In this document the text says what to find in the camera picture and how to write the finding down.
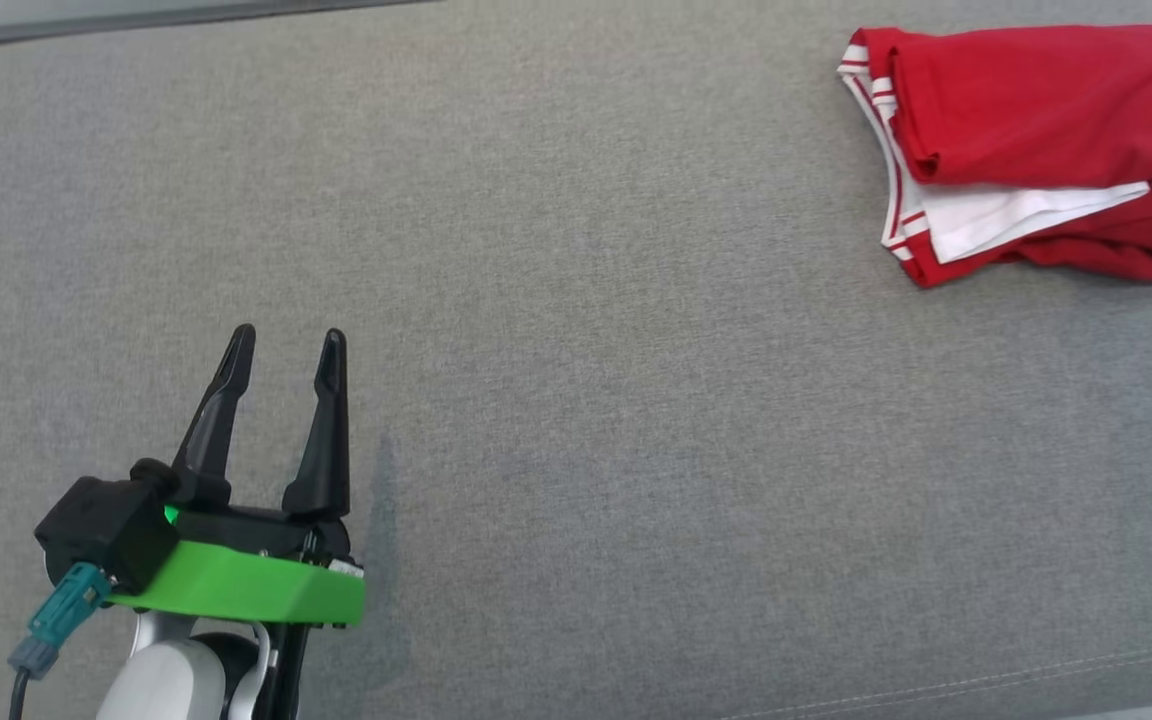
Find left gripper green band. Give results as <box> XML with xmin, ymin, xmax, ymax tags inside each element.
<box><xmin>106</xmin><ymin>323</ymin><xmax>367</xmax><ymax>629</ymax></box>

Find red basketball jersey white trim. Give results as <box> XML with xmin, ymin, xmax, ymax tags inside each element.
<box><xmin>836</xmin><ymin>25</ymin><xmax>1152</xmax><ymax>289</ymax></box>

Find left black cable teal connector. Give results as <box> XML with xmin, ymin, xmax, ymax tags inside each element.
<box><xmin>8</xmin><ymin>562</ymin><xmax>114</xmax><ymax>720</ymax></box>

